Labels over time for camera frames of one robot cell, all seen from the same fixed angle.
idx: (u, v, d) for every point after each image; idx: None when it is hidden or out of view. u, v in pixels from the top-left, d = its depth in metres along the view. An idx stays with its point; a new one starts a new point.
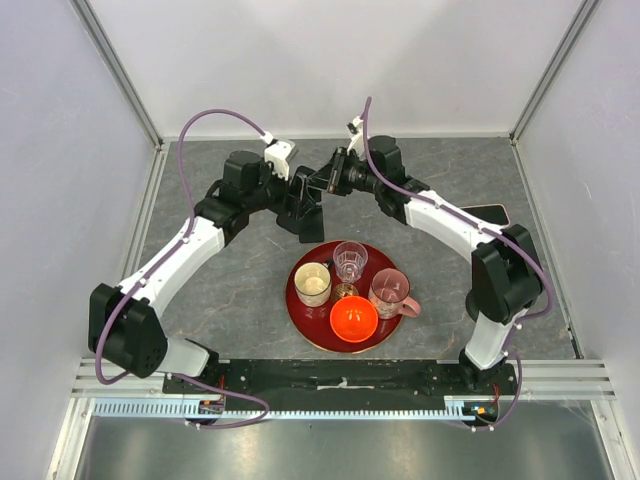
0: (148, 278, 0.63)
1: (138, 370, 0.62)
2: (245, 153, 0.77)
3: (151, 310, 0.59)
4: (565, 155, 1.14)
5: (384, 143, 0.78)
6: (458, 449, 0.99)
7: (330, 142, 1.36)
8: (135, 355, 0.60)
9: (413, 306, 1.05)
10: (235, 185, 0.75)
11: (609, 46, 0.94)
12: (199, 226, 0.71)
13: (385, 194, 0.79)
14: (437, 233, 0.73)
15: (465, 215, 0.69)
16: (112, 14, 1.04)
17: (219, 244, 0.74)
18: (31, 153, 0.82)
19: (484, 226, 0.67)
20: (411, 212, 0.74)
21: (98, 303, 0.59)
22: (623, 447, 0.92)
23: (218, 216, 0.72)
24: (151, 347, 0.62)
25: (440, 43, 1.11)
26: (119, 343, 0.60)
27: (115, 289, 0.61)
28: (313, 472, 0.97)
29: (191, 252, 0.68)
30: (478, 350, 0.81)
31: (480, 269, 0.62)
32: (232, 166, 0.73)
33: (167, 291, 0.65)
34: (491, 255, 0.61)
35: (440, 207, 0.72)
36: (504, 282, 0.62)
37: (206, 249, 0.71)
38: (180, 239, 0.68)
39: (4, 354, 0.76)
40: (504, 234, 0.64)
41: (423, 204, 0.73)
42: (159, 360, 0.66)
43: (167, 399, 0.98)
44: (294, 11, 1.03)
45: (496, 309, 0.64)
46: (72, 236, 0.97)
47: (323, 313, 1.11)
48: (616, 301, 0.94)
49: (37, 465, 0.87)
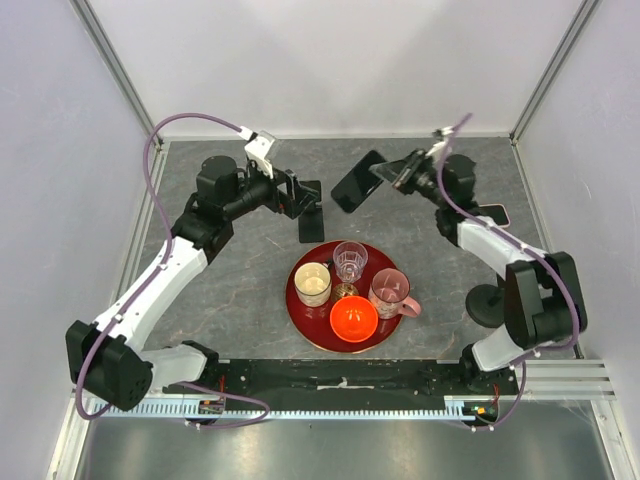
0: (124, 313, 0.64)
1: (123, 403, 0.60)
2: (215, 160, 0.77)
3: (127, 349, 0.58)
4: (564, 156, 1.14)
5: (463, 167, 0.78)
6: (458, 449, 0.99)
7: (330, 142, 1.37)
8: (115, 389, 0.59)
9: (413, 306, 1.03)
10: (211, 199, 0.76)
11: (609, 46, 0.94)
12: (177, 246, 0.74)
13: (446, 214, 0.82)
14: (484, 253, 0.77)
15: (509, 236, 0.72)
16: (111, 13, 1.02)
17: (200, 264, 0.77)
18: (31, 153, 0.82)
19: (527, 246, 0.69)
20: (462, 231, 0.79)
21: (74, 340, 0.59)
22: (623, 447, 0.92)
23: (199, 234, 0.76)
24: (133, 380, 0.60)
25: (440, 43, 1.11)
26: (100, 376, 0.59)
27: (91, 328, 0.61)
28: (313, 472, 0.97)
29: (170, 278, 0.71)
30: (486, 353, 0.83)
31: (511, 283, 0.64)
32: (204, 180, 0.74)
33: (146, 321, 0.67)
34: (527, 272, 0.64)
35: (491, 229, 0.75)
36: (532, 304, 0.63)
37: (185, 271, 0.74)
38: (157, 266, 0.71)
39: (4, 354, 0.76)
40: (548, 258, 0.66)
41: (477, 224, 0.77)
42: (146, 388, 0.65)
43: (167, 399, 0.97)
44: (294, 12, 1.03)
45: (524, 331, 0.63)
46: (71, 236, 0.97)
47: (323, 313, 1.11)
48: (616, 302, 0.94)
49: (37, 465, 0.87)
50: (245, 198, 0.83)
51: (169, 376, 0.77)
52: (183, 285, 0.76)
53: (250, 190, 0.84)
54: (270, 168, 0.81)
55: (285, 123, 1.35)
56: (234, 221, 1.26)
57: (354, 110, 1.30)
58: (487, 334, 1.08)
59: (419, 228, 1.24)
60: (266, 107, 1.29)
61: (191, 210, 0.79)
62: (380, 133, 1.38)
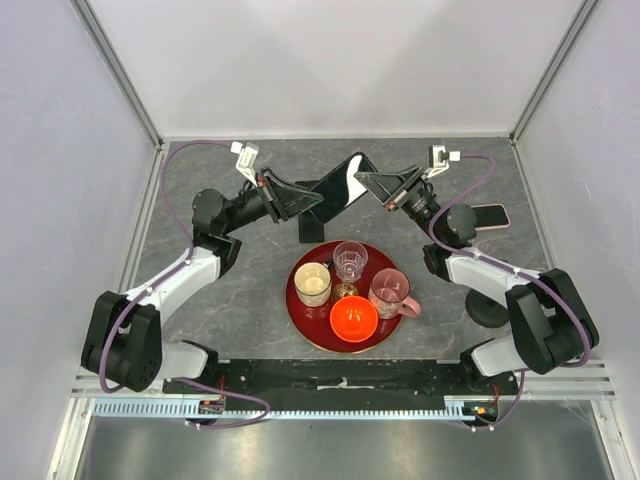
0: (155, 288, 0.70)
1: (134, 384, 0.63)
2: (201, 197, 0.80)
3: (155, 318, 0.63)
4: (564, 156, 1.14)
5: (464, 225, 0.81)
6: (458, 449, 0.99)
7: (330, 143, 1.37)
8: (130, 368, 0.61)
9: (413, 306, 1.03)
10: (212, 232, 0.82)
11: (610, 46, 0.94)
12: (198, 253, 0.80)
13: (436, 252, 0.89)
14: (475, 282, 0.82)
15: (500, 263, 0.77)
16: (111, 13, 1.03)
17: (214, 275, 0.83)
18: (31, 152, 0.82)
19: (520, 270, 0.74)
20: (452, 265, 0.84)
21: (103, 308, 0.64)
22: (623, 447, 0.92)
23: (214, 249, 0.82)
24: (149, 358, 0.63)
25: (441, 42, 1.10)
26: (118, 352, 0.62)
27: (120, 298, 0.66)
28: (313, 472, 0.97)
29: (192, 272, 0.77)
30: (487, 359, 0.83)
31: (518, 310, 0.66)
32: (200, 219, 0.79)
33: (167, 303, 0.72)
34: (529, 297, 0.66)
35: (479, 259, 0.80)
36: (543, 327, 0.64)
37: (205, 272, 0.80)
38: (183, 261, 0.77)
39: (5, 353, 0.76)
40: (544, 279, 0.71)
41: (464, 257, 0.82)
42: (154, 376, 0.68)
43: (167, 399, 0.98)
44: (293, 12, 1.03)
45: (540, 357, 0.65)
46: (72, 236, 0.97)
47: (323, 313, 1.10)
48: (616, 302, 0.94)
49: (37, 466, 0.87)
50: (240, 214, 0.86)
51: (172, 371, 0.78)
52: (197, 288, 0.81)
53: (246, 208, 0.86)
54: (252, 177, 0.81)
55: (285, 123, 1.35)
56: None
57: (355, 111, 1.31)
58: (487, 333, 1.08)
59: (419, 228, 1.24)
60: (266, 107, 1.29)
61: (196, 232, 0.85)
62: (380, 133, 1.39)
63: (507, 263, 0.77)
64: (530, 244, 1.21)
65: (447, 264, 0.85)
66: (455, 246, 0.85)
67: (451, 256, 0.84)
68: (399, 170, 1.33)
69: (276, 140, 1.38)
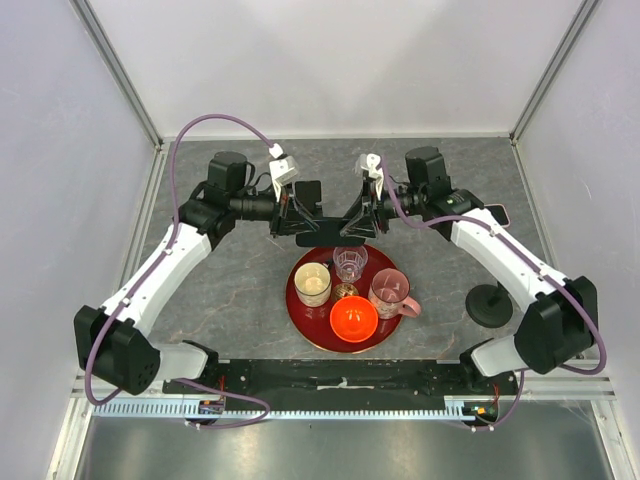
0: (132, 297, 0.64)
1: (131, 388, 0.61)
2: (230, 152, 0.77)
3: (137, 332, 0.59)
4: (564, 156, 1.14)
5: (425, 151, 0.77)
6: (458, 449, 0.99)
7: (330, 143, 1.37)
8: (126, 374, 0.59)
9: (413, 306, 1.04)
10: (220, 187, 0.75)
11: (610, 45, 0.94)
12: (182, 233, 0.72)
13: (429, 204, 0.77)
14: (482, 258, 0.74)
15: (522, 252, 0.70)
16: (112, 13, 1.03)
17: (206, 249, 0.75)
18: (31, 152, 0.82)
19: (546, 273, 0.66)
20: (459, 232, 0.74)
21: (82, 325, 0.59)
22: (623, 447, 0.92)
23: (203, 222, 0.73)
24: (143, 364, 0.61)
25: (441, 43, 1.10)
26: (109, 362, 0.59)
27: (99, 312, 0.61)
28: (313, 472, 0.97)
29: (175, 262, 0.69)
30: (487, 360, 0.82)
31: (536, 321, 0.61)
32: (218, 166, 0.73)
33: (153, 306, 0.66)
34: (552, 311, 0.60)
35: (496, 235, 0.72)
36: (556, 338, 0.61)
37: (192, 256, 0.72)
38: (163, 251, 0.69)
39: (5, 352, 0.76)
40: (568, 288, 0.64)
41: (477, 228, 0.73)
42: (153, 375, 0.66)
43: (167, 399, 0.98)
44: (293, 11, 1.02)
45: (543, 363, 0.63)
46: (72, 235, 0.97)
47: (323, 313, 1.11)
48: (616, 303, 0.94)
49: (37, 466, 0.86)
50: (245, 203, 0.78)
51: (172, 372, 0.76)
52: (189, 272, 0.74)
53: (252, 201, 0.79)
54: (279, 194, 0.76)
55: (285, 124, 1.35)
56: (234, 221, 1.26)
57: (355, 111, 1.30)
58: (487, 333, 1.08)
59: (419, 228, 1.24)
60: (266, 107, 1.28)
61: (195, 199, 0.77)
62: (380, 133, 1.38)
63: (532, 258, 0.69)
64: (530, 244, 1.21)
65: (452, 225, 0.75)
66: (439, 187, 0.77)
67: (458, 221, 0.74)
68: (399, 170, 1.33)
69: (276, 140, 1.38)
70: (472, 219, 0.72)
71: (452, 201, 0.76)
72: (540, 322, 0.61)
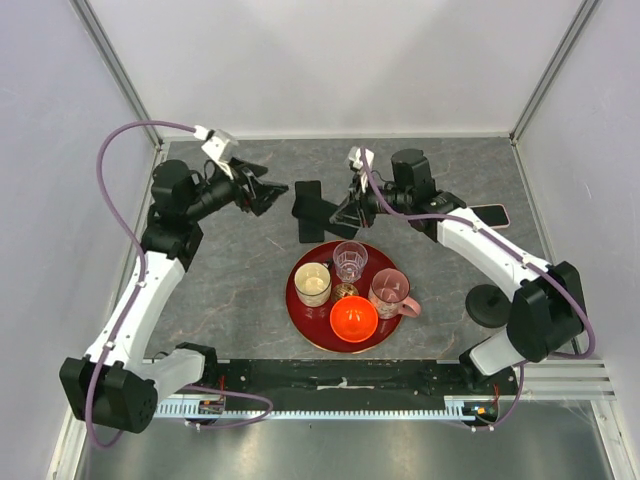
0: (115, 339, 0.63)
1: (134, 427, 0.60)
2: (165, 167, 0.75)
3: (128, 372, 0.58)
4: (564, 156, 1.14)
5: (411, 155, 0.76)
6: (458, 449, 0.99)
7: (330, 143, 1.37)
8: (125, 415, 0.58)
9: (413, 306, 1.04)
10: (170, 208, 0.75)
11: (609, 45, 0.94)
12: (151, 263, 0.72)
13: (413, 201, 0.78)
14: (469, 254, 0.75)
15: (505, 243, 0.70)
16: (111, 13, 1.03)
17: (179, 272, 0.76)
18: (30, 152, 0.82)
19: (529, 261, 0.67)
20: (444, 231, 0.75)
21: (70, 379, 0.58)
22: (623, 447, 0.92)
23: (169, 245, 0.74)
24: (141, 402, 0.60)
25: (441, 42, 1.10)
26: (106, 406, 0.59)
27: (84, 362, 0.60)
28: (313, 472, 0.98)
29: (152, 293, 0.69)
30: (486, 359, 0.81)
31: (523, 309, 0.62)
32: (160, 191, 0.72)
33: (139, 339, 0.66)
34: (537, 296, 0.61)
35: (478, 231, 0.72)
36: (545, 324, 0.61)
37: (167, 283, 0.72)
38: (136, 284, 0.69)
39: (6, 352, 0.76)
40: (551, 273, 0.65)
41: (459, 225, 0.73)
42: (155, 408, 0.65)
43: (166, 399, 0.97)
44: (293, 11, 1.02)
45: (535, 350, 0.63)
46: (71, 235, 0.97)
47: (323, 313, 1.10)
48: (615, 303, 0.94)
49: (37, 466, 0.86)
50: (205, 199, 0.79)
51: (174, 384, 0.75)
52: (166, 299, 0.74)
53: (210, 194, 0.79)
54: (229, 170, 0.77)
55: (285, 124, 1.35)
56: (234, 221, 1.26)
57: (355, 111, 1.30)
58: (487, 333, 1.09)
59: None
60: (266, 107, 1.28)
61: (155, 222, 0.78)
62: (380, 133, 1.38)
63: (514, 247, 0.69)
64: (530, 244, 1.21)
65: (437, 225, 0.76)
66: (423, 193, 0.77)
67: (443, 221, 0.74)
68: None
69: (276, 140, 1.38)
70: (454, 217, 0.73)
71: (435, 204, 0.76)
72: (526, 308, 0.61)
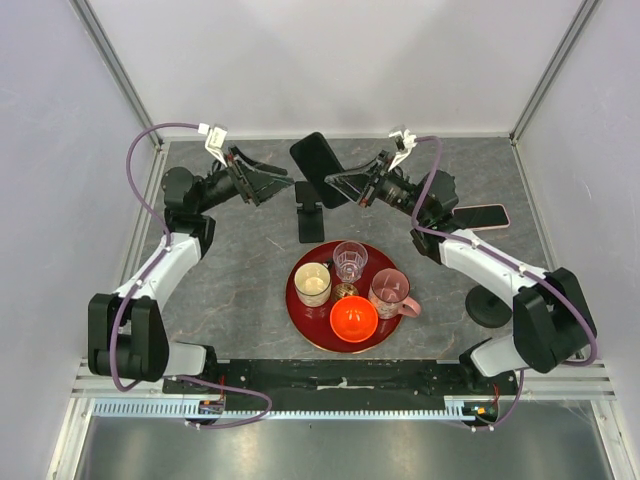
0: (143, 281, 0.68)
1: (150, 374, 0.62)
2: (169, 175, 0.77)
3: (154, 303, 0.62)
4: (564, 156, 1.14)
5: (444, 190, 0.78)
6: (458, 449, 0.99)
7: (330, 143, 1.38)
8: (144, 356, 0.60)
9: (413, 306, 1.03)
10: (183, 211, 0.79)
11: (609, 45, 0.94)
12: (176, 238, 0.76)
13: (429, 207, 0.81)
14: (472, 271, 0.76)
15: (503, 256, 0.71)
16: (111, 13, 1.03)
17: (197, 254, 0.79)
18: (31, 151, 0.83)
19: (526, 269, 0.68)
20: (446, 251, 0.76)
21: (98, 312, 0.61)
22: (623, 447, 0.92)
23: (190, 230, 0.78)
24: (158, 347, 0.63)
25: (440, 42, 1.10)
26: (126, 350, 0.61)
27: (113, 297, 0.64)
28: (312, 471, 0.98)
29: (176, 257, 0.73)
30: (488, 360, 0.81)
31: (524, 315, 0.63)
32: (171, 201, 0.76)
33: (161, 292, 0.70)
34: (536, 301, 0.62)
35: (477, 247, 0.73)
36: (547, 329, 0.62)
37: (188, 256, 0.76)
38: (163, 248, 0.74)
39: (5, 352, 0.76)
40: (548, 279, 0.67)
41: (459, 243, 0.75)
42: (165, 367, 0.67)
43: (167, 399, 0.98)
44: (294, 11, 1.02)
45: (542, 358, 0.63)
46: (71, 234, 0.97)
47: (323, 313, 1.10)
48: (616, 302, 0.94)
49: (37, 466, 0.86)
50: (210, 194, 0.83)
51: (176, 370, 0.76)
52: (184, 272, 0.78)
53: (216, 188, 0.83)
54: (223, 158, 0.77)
55: (285, 124, 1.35)
56: (234, 221, 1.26)
57: (355, 111, 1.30)
58: (487, 334, 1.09)
59: None
60: (265, 108, 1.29)
61: None
62: (380, 133, 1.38)
63: (510, 256, 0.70)
64: (530, 244, 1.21)
65: (439, 246, 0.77)
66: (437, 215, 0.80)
67: (444, 242, 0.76)
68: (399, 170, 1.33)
69: (276, 140, 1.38)
70: (453, 235, 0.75)
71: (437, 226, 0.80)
72: (526, 313, 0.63)
